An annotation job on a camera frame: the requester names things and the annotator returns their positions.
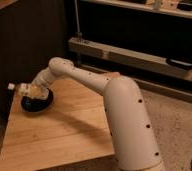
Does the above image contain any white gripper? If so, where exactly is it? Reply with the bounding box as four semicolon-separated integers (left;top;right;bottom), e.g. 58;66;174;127
30;81;49;99

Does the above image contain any clear plastic bottle white cap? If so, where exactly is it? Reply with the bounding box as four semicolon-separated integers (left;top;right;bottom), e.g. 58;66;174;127
7;83;41;98

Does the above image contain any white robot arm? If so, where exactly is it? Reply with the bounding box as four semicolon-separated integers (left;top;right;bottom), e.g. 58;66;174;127
32;57;166;171

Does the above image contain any black ceramic bowl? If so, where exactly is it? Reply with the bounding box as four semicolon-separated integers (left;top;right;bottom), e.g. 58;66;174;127
21;90;53;112

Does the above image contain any light wooden table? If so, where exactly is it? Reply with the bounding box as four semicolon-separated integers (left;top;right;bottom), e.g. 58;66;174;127
0;78;114;171

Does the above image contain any metal pole with clamp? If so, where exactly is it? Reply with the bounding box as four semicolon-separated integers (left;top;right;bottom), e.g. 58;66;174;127
74;0;82;41

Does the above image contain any long wooden beam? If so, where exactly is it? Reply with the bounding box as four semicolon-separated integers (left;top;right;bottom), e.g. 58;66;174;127
68;37;192;82

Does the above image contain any wooden shelf with items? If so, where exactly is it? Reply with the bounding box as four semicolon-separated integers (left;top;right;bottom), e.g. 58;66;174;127
82;0;192;19

